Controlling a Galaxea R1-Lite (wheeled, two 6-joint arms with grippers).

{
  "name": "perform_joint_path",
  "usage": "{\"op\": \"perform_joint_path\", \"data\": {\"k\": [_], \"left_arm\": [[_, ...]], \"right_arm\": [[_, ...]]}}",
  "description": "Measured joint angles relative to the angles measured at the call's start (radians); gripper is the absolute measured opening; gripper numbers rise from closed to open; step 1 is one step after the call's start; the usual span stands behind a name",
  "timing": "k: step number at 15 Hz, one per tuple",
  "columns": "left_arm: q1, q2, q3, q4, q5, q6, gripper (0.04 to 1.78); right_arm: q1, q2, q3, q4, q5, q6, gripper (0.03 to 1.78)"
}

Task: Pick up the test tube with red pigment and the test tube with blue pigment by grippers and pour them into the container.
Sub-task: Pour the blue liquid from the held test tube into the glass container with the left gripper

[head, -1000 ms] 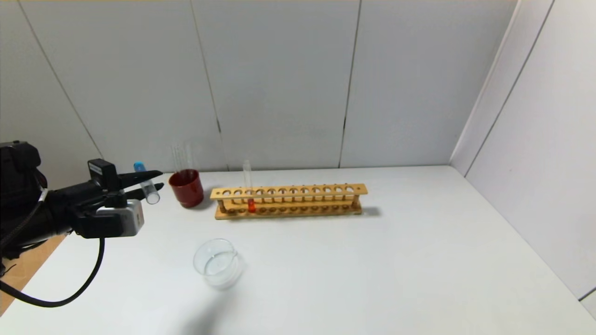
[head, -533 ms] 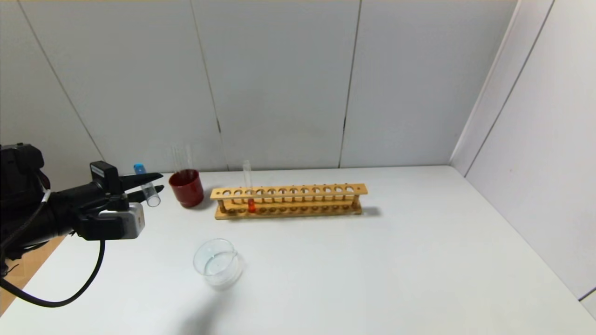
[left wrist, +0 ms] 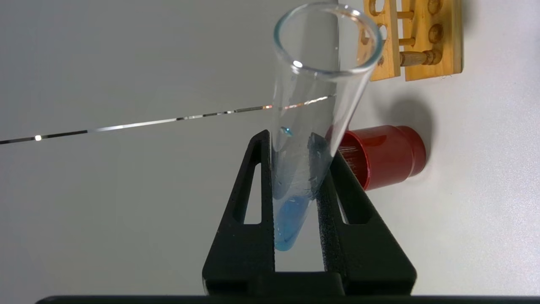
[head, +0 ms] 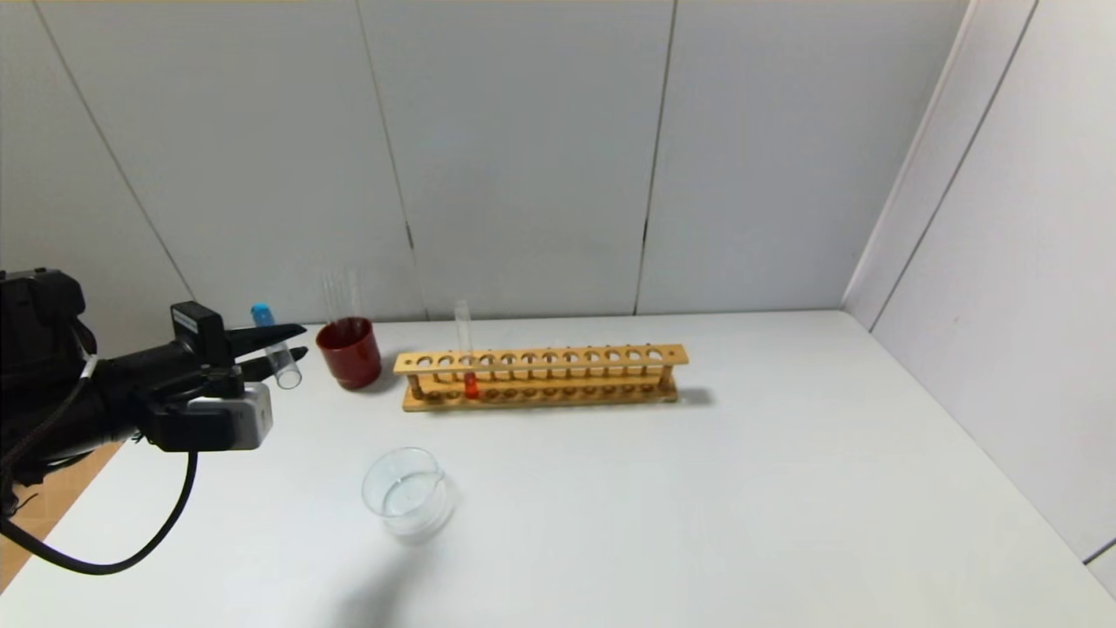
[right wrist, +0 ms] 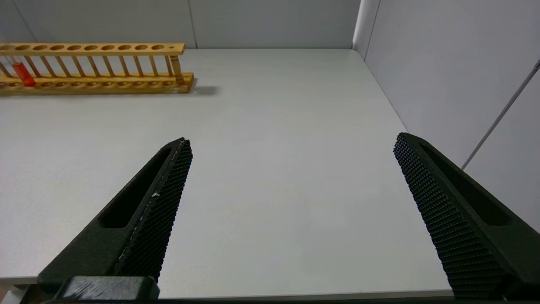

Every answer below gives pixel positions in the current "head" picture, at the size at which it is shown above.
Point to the empty clear test tube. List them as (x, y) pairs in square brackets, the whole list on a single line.
[(350, 296), (332, 296)]

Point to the dark red plastic cup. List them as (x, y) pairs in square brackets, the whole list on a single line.
[(350, 358)]

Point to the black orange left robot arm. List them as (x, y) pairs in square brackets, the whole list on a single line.
[(44, 401)]

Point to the test tube with red pigment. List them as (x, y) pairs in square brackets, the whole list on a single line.
[(471, 386)]

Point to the test tube with blue pigment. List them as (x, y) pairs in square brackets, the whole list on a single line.
[(261, 314)]

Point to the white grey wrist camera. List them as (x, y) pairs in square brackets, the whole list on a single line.
[(248, 419)]

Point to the wooden test tube rack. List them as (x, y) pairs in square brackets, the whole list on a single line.
[(540, 358)]

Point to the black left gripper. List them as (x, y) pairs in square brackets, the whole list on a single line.
[(206, 342)]

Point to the clear glass beaker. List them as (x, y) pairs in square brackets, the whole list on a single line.
[(408, 501)]

